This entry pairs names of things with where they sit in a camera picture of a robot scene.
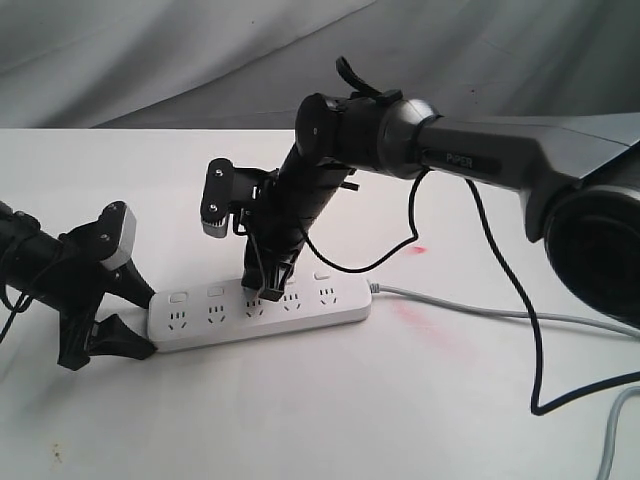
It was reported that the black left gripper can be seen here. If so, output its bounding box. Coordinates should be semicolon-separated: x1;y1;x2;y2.
51;222;155;370

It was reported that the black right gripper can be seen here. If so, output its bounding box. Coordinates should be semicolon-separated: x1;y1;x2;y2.
233;146;354;302

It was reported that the white five-outlet power strip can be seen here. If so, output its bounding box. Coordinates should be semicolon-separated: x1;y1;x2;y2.
147;270;372;353

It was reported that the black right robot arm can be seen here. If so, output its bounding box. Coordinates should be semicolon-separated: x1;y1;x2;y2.
240;58;639;327

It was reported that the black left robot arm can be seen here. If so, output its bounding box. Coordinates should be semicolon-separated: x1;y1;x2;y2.
1;201;156;371

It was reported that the grey backdrop cloth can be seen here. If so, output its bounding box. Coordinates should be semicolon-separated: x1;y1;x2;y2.
1;1;639;128

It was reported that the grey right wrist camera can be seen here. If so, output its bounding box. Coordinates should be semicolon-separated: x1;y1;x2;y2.
200;158;238;239

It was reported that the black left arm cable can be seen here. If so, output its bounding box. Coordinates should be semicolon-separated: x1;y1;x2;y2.
0;284;31;346

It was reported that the grey power cable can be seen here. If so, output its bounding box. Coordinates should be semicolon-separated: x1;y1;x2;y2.
367;280;640;480

